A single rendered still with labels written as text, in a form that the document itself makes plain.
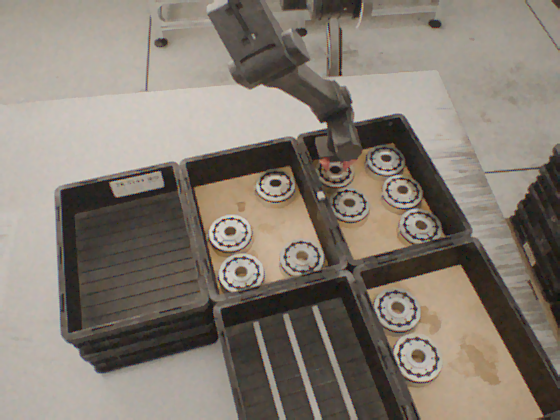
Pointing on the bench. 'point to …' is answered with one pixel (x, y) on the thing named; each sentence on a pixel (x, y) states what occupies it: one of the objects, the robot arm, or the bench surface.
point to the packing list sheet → (6, 246)
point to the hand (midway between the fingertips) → (335, 168)
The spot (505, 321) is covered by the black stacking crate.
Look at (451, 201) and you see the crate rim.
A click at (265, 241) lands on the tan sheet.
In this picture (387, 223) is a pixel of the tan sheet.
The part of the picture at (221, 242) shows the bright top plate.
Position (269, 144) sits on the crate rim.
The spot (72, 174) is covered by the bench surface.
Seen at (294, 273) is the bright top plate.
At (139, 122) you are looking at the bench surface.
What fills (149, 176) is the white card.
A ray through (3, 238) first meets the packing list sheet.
